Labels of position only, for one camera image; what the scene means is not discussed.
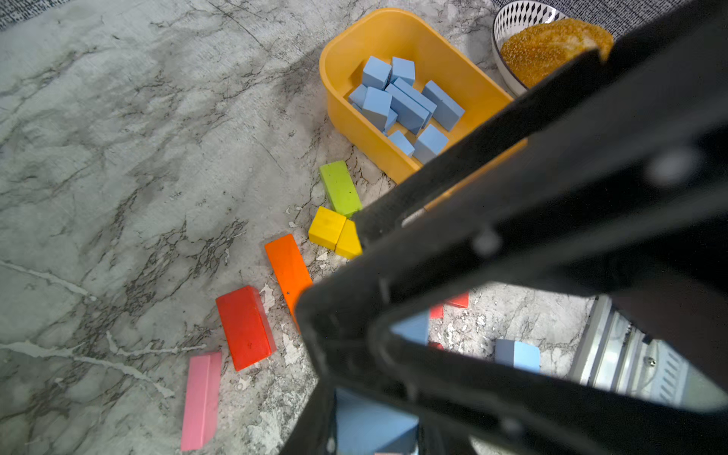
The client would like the aluminium front rail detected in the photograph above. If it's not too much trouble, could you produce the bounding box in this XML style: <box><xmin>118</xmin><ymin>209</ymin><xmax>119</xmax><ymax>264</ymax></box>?
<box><xmin>568</xmin><ymin>296</ymin><xmax>727</xmax><ymax>411</ymax></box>

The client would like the orange long block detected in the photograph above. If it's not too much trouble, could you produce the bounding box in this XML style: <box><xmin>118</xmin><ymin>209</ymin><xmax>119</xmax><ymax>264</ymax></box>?
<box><xmin>265</xmin><ymin>234</ymin><xmax>313</xmax><ymax>329</ymax></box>

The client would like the pink block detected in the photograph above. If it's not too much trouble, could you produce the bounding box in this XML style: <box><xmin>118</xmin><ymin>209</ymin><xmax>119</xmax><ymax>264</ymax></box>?
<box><xmin>180</xmin><ymin>352</ymin><xmax>222</xmax><ymax>452</ymax></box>

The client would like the light blue cube block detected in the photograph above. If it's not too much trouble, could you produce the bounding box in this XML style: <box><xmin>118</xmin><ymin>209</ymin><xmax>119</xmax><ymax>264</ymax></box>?
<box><xmin>362</xmin><ymin>56</ymin><xmax>392</xmax><ymax>90</ymax></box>
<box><xmin>391</xmin><ymin>57</ymin><xmax>415</xmax><ymax>85</ymax></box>
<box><xmin>413</xmin><ymin>125</ymin><xmax>449</xmax><ymax>165</ymax></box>
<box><xmin>348</xmin><ymin>85</ymin><xmax>368</xmax><ymax>112</ymax></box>
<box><xmin>361</xmin><ymin>87</ymin><xmax>398</xmax><ymax>134</ymax></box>
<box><xmin>494</xmin><ymin>339</ymin><xmax>540</xmax><ymax>373</ymax></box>

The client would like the green block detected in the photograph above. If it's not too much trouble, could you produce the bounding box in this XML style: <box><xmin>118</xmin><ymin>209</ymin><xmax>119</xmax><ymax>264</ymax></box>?
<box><xmin>320</xmin><ymin>160</ymin><xmax>362</xmax><ymax>218</ymax></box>

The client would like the yellow block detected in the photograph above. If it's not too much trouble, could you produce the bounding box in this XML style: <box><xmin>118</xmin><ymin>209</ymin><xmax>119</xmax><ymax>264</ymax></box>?
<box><xmin>308</xmin><ymin>207</ymin><xmax>362</xmax><ymax>260</ymax></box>

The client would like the patterned plate with yellow food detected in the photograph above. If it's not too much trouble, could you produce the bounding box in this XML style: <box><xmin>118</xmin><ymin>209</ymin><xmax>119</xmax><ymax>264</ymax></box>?
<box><xmin>492</xmin><ymin>1</ymin><xmax>614</xmax><ymax>95</ymax></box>

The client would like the yellow plastic tray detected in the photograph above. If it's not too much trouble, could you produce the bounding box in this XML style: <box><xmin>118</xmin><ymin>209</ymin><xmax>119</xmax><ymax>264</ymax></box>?
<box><xmin>320</xmin><ymin>9</ymin><xmax>513</xmax><ymax>184</ymax></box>

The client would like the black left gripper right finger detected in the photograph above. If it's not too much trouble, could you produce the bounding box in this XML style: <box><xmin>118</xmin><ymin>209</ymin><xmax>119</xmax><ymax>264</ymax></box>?
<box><xmin>355</xmin><ymin>1</ymin><xmax>727</xmax><ymax>250</ymax></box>

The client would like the light blue long block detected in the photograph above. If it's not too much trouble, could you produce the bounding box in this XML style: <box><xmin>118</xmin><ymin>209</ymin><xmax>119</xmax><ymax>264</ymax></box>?
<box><xmin>392</xmin><ymin>78</ymin><xmax>437</xmax><ymax>118</ymax></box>
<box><xmin>336</xmin><ymin>388</ymin><xmax>419</xmax><ymax>454</ymax></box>
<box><xmin>388</xmin><ymin>131</ymin><xmax>415</xmax><ymax>157</ymax></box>

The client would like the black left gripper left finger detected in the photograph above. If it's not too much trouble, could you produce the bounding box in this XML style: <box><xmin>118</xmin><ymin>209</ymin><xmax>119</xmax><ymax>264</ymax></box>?
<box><xmin>284</xmin><ymin>275</ymin><xmax>727</xmax><ymax>454</ymax></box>

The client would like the red block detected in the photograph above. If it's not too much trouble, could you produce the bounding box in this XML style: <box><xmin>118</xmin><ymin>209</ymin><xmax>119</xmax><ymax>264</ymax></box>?
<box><xmin>216</xmin><ymin>286</ymin><xmax>277</xmax><ymax>372</ymax></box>
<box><xmin>430</xmin><ymin>292</ymin><xmax>469</xmax><ymax>320</ymax></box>

